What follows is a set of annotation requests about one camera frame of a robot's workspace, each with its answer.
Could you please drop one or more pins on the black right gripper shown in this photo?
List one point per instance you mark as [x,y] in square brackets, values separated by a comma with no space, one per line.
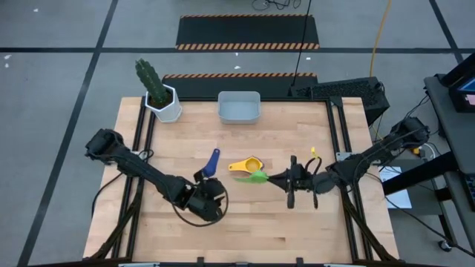
[304,181]

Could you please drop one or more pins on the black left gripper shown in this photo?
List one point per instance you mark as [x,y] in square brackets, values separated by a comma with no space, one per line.
[208,200]

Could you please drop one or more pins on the small indigo measuring cup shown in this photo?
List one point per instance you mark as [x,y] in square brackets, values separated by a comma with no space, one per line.
[212,163]

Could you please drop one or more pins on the green measuring cup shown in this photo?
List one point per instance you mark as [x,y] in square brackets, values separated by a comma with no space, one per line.
[252,178]

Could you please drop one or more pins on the yellow measuring cup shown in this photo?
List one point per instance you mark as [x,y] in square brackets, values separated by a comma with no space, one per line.
[252,165]

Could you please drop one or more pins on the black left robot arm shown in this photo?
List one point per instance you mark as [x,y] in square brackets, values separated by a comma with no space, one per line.
[141,170]

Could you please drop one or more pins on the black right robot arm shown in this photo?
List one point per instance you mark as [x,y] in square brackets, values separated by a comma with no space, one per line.
[375,152]

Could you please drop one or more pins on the white plastic basket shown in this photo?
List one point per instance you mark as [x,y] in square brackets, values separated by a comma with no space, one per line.
[239,111]

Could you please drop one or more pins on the white hexagonal planter pot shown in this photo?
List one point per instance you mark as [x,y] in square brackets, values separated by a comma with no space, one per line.
[168,111]

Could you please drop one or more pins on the black mat with striped edges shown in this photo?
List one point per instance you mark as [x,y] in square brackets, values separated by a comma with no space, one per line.
[246,31]
[237,87]

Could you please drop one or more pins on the black computer case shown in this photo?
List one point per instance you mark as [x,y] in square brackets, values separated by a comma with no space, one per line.
[345,92]

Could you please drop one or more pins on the green cactus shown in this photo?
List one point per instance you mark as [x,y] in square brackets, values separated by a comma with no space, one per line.
[152,81]

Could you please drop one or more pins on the white paper sheet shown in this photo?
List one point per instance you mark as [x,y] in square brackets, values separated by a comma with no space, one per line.
[399,189]

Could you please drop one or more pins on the black caster wheel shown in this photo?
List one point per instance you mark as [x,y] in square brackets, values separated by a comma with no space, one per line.
[444,245]

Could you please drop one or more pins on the grey side desk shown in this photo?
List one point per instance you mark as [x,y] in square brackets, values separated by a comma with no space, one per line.
[456,141]

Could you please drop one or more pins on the dark laptop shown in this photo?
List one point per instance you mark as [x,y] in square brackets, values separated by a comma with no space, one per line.
[462,92]

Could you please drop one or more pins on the silver aluminium bracket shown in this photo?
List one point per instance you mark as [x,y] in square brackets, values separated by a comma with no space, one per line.
[139,265]
[345,265]

